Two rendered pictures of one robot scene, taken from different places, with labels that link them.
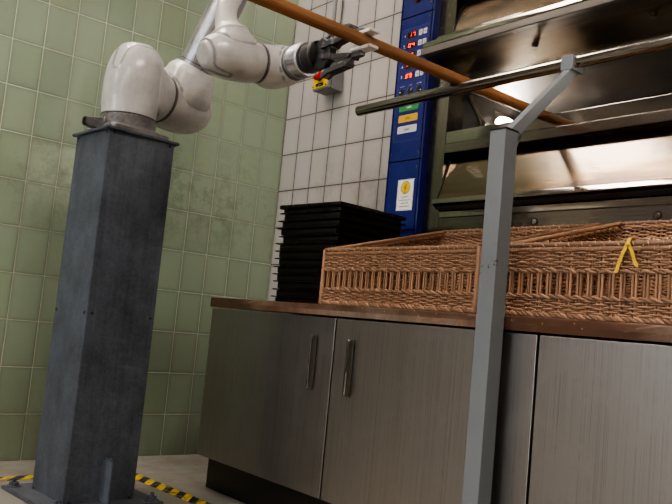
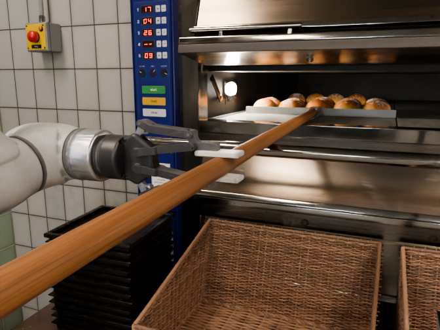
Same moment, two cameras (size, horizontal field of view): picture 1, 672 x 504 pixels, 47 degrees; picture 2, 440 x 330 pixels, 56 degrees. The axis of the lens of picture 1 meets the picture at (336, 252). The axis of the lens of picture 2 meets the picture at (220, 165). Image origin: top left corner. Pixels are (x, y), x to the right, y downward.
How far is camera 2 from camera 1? 148 cm
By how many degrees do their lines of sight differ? 33
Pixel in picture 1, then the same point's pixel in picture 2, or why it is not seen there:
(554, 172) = (325, 182)
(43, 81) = not seen: outside the picture
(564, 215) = (336, 222)
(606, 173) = (382, 194)
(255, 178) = not seen: outside the picture
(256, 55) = (25, 176)
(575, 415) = not seen: outside the picture
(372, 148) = (111, 120)
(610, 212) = (384, 228)
